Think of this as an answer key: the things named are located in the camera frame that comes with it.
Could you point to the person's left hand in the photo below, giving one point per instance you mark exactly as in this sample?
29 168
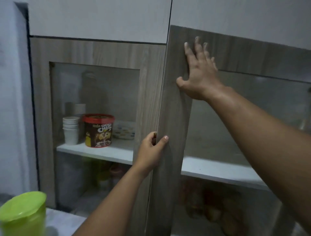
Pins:
147 153

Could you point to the person's right hand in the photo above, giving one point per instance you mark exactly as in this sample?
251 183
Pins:
200 78

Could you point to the person's left thumb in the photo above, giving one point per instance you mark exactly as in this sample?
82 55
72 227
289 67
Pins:
154 137

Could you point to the person's right little finger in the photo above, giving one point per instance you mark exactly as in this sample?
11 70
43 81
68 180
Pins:
214 63

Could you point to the person's right middle finger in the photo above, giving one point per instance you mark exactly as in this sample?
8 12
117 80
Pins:
199 48

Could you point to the person's right thumb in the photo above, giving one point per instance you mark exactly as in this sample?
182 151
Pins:
182 82

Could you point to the wood-grain glass cabinet door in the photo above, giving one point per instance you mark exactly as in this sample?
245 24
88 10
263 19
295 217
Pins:
97 102
175 126

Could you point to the person's right forearm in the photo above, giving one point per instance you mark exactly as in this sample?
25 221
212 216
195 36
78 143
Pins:
264 145

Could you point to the person's left forearm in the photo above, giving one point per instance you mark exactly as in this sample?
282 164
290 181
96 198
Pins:
114 206

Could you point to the white cabinet shelf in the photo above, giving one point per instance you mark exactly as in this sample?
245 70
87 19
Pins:
155 160

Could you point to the patterned white plate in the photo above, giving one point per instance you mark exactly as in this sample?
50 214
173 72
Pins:
124 131

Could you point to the red-lidded brown snack tub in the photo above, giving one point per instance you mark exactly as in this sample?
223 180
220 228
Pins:
98 130

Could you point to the green and red jars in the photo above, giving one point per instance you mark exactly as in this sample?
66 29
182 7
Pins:
109 173

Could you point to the stack of white paper cups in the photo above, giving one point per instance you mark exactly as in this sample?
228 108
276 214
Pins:
71 130

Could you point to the packaged snacks behind glass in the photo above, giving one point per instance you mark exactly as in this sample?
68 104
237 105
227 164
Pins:
213 206

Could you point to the green plastic pitcher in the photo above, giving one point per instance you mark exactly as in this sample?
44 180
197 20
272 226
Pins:
23 214

